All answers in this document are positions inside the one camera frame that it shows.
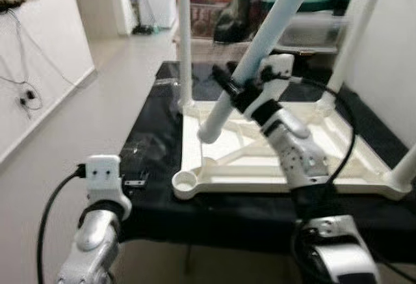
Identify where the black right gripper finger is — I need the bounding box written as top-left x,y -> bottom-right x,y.
211,63 -> 242,99

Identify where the white plastic table top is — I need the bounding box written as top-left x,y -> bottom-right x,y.
171,99 -> 413,201

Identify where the crumpled clear tape patch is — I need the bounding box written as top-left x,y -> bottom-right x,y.
123,138 -> 154,161

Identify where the patterned bench cloth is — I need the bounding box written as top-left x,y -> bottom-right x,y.
172,34 -> 248,61

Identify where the black tablecloth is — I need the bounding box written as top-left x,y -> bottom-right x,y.
120,60 -> 416,264

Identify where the clear plastic container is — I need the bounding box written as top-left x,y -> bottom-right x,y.
279,8 -> 348,47

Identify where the floor mop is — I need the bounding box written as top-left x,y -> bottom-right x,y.
133,24 -> 157,36

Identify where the green round lid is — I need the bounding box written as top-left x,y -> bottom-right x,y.
296,0 -> 355,9

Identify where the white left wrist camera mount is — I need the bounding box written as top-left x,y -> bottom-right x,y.
84,154 -> 124,207

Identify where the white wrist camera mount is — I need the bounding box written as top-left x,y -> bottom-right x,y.
244,53 -> 294,116
84,154 -> 124,207

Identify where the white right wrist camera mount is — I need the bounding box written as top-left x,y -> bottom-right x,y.
244,53 -> 294,116

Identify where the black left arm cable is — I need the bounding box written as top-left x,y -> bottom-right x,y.
36,164 -> 88,284

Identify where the black wall cable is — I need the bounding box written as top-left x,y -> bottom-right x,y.
0,11 -> 43,112

